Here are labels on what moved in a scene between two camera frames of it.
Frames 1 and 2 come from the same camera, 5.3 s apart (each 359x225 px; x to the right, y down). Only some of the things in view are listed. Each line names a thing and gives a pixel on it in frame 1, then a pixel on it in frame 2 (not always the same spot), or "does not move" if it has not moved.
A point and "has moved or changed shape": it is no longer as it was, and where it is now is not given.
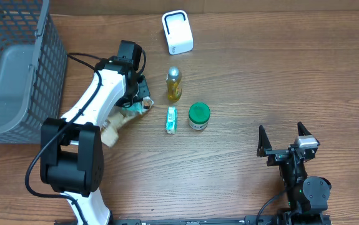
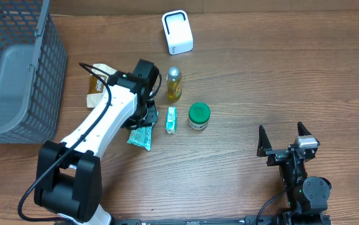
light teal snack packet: (135, 107) has moved or changed shape
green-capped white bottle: (199, 114) does not move
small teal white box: (171, 120) does not move
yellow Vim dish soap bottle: (173, 78) does not move
